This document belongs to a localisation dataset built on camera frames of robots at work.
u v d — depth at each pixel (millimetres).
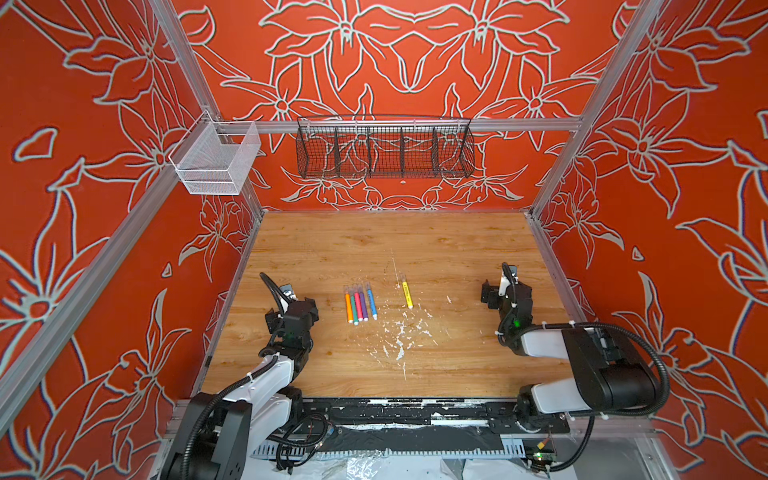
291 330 670
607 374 432
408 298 944
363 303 936
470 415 745
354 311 919
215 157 935
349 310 921
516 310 688
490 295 835
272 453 692
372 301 944
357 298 946
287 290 747
